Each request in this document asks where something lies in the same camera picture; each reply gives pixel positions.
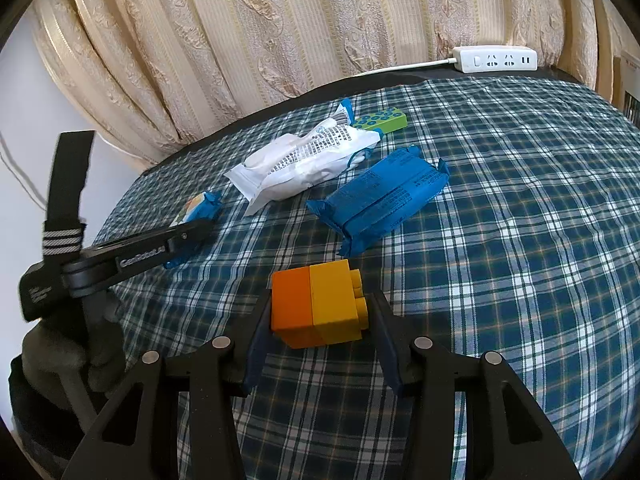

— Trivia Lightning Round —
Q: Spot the green toy brick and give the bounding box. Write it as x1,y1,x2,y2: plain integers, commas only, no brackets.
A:
352,107,408,134

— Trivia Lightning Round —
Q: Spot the white tower fan heater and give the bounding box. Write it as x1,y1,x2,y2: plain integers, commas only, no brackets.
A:
613,52,640,127

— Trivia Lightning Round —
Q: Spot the white power strip cable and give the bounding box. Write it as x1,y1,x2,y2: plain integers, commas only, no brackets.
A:
349,56,459,79

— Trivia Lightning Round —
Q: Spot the beige patterned curtain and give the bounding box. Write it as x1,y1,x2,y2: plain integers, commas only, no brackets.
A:
32,0,639,168

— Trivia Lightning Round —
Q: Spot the plaid blue tablecloth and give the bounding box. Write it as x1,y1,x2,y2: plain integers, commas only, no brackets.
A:
98,77,639,479

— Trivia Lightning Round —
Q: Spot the white power strip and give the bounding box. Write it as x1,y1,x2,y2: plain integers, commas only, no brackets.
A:
452,46,538,74

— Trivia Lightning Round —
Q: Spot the blue white cracker packet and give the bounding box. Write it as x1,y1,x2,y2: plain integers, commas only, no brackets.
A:
164,191,222,270

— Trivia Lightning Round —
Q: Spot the white plastic packet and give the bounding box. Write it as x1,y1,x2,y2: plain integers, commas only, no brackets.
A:
224,99,382,217

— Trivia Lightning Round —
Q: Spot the dark blue snack packet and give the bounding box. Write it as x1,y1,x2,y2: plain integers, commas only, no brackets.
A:
306,145,450,258

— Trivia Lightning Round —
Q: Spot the grey gloved left hand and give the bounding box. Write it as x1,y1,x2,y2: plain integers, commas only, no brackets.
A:
22,289,126,419

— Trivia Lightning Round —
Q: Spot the orange yellow toy block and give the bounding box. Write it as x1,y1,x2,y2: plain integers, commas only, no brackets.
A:
271,260,369,349

